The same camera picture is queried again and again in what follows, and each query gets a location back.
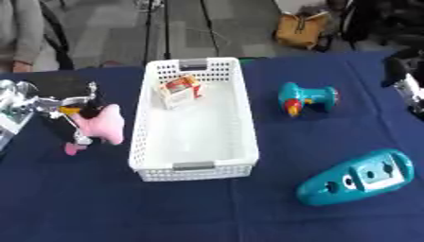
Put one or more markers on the small red white carton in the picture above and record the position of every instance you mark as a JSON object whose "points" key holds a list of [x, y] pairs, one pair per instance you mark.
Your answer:
{"points": [[181, 91]]}

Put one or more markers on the person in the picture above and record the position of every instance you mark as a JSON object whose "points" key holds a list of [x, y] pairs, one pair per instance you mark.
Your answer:
{"points": [[19, 28]]}

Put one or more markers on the white perforated plastic basket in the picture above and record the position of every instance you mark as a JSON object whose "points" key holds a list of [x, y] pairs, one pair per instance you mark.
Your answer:
{"points": [[193, 135]]}

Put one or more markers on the black tripod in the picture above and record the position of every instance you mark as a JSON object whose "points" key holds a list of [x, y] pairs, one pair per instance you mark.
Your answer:
{"points": [[166, 28]]}

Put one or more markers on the teal toy drill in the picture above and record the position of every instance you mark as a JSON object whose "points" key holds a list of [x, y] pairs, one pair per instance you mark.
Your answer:
{"points": [[301, 96]]}

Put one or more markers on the teal toy sander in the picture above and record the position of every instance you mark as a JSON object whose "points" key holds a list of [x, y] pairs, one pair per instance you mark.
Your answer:
{"points": [[359, 178]]}

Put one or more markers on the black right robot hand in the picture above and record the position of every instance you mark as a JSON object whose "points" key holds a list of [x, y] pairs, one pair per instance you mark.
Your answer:
{"points": [[395, 71]]}

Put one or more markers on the tan bag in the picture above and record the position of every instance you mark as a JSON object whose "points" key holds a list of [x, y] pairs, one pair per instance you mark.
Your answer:
{"points": [[298, 30]]}

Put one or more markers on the pink soft toy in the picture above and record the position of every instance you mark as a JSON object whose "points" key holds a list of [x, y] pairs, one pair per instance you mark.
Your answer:
{"points": [[107, 124]]}

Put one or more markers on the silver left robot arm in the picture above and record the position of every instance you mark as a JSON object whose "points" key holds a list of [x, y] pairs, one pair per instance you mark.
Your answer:
{"points": [[16, 108]]}

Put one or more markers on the black bag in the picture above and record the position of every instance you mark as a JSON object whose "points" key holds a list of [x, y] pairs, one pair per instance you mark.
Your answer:
{"points": [[381, 19]]}

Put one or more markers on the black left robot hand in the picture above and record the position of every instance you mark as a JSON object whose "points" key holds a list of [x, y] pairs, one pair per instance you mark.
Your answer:
{"points": [[59, 127]]}

